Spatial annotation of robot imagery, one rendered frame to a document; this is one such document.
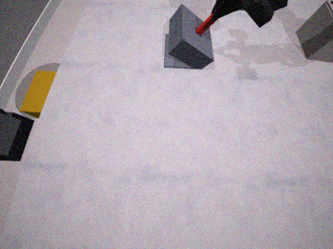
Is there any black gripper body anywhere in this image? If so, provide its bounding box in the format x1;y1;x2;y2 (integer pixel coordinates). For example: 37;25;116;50
240;0;274;28

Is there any dark red peg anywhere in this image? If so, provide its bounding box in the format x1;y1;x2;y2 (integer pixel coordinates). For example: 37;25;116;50
196;12;217;35

